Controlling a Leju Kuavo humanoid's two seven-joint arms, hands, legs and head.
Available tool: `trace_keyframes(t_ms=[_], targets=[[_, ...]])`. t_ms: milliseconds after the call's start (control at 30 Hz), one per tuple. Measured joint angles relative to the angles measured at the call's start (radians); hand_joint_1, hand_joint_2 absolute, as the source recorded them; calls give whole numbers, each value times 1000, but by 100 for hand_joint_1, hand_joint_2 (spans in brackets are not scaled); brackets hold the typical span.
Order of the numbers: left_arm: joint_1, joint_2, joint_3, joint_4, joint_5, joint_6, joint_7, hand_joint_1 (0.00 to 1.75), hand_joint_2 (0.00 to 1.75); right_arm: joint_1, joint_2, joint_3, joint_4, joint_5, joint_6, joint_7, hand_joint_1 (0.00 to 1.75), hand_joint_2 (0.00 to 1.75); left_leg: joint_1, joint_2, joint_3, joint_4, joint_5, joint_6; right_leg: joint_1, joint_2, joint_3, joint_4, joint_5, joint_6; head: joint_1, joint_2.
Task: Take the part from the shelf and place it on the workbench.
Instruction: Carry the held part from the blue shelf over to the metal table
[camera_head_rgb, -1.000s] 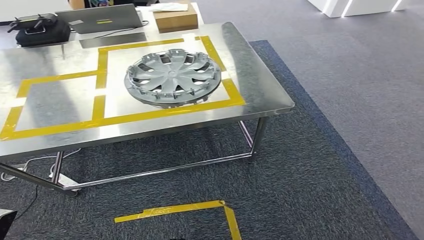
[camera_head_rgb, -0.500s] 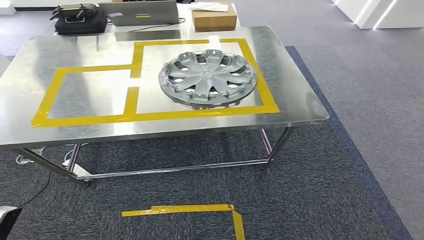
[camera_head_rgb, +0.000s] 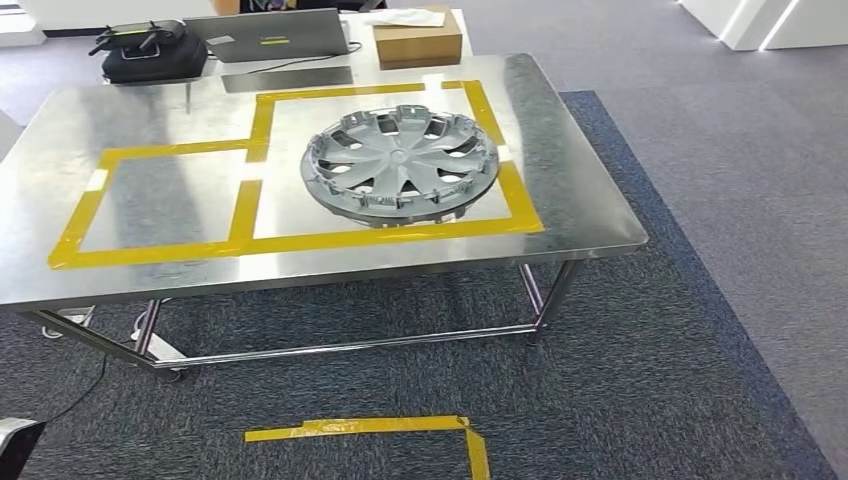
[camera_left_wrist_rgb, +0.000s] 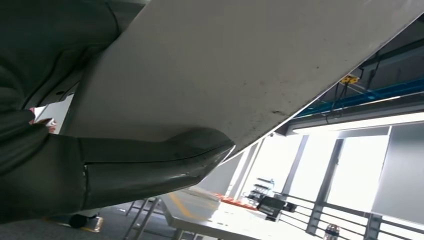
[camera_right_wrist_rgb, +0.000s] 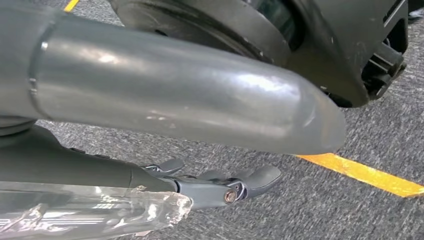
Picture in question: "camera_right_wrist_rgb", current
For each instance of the clear plastic wrap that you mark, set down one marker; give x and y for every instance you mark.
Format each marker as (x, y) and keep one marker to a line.
(82, 212)

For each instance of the dark robot lower body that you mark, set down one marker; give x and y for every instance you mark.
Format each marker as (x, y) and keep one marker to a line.
(314, 39)

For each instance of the yellow floor tape marking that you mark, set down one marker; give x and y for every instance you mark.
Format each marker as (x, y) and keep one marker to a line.
(364, 174)

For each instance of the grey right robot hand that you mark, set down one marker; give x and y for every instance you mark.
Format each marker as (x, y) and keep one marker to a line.
(165, 89)

